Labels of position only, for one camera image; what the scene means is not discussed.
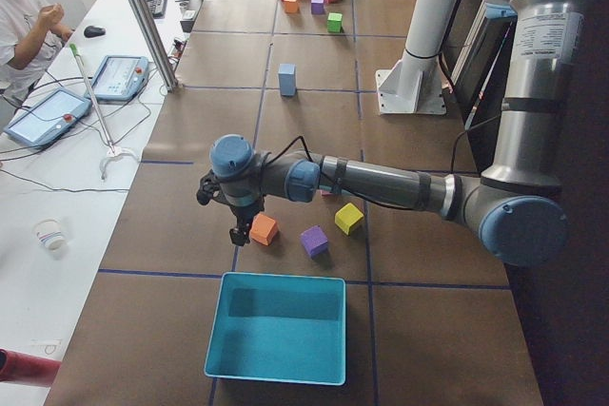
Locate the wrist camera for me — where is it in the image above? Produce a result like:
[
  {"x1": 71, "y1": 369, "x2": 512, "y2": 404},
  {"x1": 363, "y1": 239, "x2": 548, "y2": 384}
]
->
[{"x1": 196, "y1": 171, "x2": 225, "y2": 205}]

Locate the black computer mouse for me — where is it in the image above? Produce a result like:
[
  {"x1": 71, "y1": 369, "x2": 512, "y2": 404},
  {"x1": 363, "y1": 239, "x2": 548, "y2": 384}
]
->
[{"x1": 83, "y1": 26, "x2": 106, "y2": 38}]

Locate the far orange foam block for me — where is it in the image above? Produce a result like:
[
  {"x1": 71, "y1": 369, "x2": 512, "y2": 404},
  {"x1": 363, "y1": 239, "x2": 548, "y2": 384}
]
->
[{"x1": 283, "y1": 0, "x2": 300, "y2": 13}]

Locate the near teach pendant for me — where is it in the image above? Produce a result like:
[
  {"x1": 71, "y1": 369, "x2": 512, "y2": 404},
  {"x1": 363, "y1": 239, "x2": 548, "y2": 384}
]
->
[{"x1": 4, "y1": 88, "x2": 92, "y2": 148}]

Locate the near purple foam block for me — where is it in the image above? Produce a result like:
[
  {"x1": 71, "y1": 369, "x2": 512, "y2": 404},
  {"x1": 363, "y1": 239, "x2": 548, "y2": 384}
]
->
[{"x1": 300, "y1": 225, "x2": 328, "y2": 258}]

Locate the yellow foam block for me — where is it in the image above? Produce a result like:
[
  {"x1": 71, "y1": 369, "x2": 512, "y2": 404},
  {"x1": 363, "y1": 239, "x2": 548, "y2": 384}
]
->
[{"x1": 334, "y1": 203, "x2": 364, "y2": 236}]

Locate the far purple foam block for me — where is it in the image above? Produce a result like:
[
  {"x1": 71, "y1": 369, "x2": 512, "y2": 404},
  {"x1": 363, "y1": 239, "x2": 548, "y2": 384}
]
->
[{"x1": 310, "y1": 0, "x2": 325, "y2": 15}]

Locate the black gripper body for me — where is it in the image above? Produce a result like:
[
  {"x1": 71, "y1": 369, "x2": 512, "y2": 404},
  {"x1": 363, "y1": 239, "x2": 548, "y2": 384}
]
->
[{"x1": 231, "y1": 200, "x2": 265, "y2": 233}]

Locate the orange foam block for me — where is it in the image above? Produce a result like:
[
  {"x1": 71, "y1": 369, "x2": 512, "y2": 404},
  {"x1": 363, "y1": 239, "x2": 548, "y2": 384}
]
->
[
  {"x1": 283, "y1": 0, "x2": 300, "y2": 13},
  {"x1": 249, "y1": 213, "x2": 279, "y2": 246}
]

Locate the seated person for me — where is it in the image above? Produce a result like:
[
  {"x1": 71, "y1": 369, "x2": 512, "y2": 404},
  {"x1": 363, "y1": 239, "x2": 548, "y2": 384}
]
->
[{"x1": 1, "y1": 0, "x2": 73, "y2": 106}]

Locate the green foam block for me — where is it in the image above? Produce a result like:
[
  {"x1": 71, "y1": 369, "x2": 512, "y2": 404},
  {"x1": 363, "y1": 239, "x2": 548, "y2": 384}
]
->
[{"x1": 326, "y1": 12, "x2": 343, "y2": 33}]

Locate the reacher grabber stick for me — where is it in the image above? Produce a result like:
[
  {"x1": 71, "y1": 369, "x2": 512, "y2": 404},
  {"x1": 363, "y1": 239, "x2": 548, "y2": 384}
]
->
[{"x1": 69, "y1": 43, "x2": 139, "y2": 181}]

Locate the near orange foam block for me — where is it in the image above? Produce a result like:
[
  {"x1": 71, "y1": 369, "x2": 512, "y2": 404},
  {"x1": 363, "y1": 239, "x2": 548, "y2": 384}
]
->
[{"x1": 249, "y1": 213, "x2": 279, "y2": 246}]

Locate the teach pendant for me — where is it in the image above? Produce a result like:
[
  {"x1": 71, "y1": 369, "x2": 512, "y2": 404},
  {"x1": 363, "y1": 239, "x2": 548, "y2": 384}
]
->
[
  {"x1": 4, "y1": 88, "x2": 92, "y2": 148},
  {"x1": 91, "y1": 55, "x2": 149, "y2": 105}
]

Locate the purple foam block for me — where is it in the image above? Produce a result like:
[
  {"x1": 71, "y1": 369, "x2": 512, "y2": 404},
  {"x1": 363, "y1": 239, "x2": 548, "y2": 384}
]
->
[
  {"x1": 310, "y1": 0, "x2": 325, "y2": 15},
  {"x1": 300, "y1": 225, "x2": 328, "y2": 258}
]

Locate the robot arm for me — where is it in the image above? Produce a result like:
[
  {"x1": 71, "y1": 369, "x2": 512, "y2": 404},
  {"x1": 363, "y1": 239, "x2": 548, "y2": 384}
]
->
[{"x1": 196, "y1": 0, "x2": 595, "y2": 266}]

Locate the far teach pendant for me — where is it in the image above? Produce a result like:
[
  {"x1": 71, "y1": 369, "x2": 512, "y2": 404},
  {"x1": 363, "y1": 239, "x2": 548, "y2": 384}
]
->
[{"x1": 91, "y1": 55, "x2": 149, "y2": 105}]

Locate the aluminium frame post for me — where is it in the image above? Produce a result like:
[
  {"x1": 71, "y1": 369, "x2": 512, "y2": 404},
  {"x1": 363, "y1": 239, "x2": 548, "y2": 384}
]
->
[{"x1": 128, "y1": 0, "x2": 178, "y2": 93}]

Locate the paper cup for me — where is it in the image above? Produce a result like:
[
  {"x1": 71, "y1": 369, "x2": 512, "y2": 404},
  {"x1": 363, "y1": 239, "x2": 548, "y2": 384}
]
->
[{"x1": 33, "y1": 219, "x2": 66, "y2": 250}]

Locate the red fire extinguisher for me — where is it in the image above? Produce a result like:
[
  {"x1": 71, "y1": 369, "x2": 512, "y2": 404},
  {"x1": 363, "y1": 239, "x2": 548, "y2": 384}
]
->
[{"x1": 1, "y1": 349, "x2": 61, "y2": 387}]

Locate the white camera mast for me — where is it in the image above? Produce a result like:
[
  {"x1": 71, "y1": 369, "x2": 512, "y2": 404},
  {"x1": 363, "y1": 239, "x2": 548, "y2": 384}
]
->
[{"x1": 375, "y1": 0, "x2": 457, "y2": 115}]

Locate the blue block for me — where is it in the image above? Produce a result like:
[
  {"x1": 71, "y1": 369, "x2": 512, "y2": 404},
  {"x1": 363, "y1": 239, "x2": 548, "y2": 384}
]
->
[
  {"x1": 279, "y1": 79, "x2": 297, "y2": 97},
  {"x1": 278, "y1": 63, "x2": 296, "y2": 86}
]

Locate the teal plastic bin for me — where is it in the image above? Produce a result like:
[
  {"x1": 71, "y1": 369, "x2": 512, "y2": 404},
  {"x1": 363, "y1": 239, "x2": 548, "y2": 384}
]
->
[{"x1": 204, "y1": 272, "x2": 346, "y2": 386}]

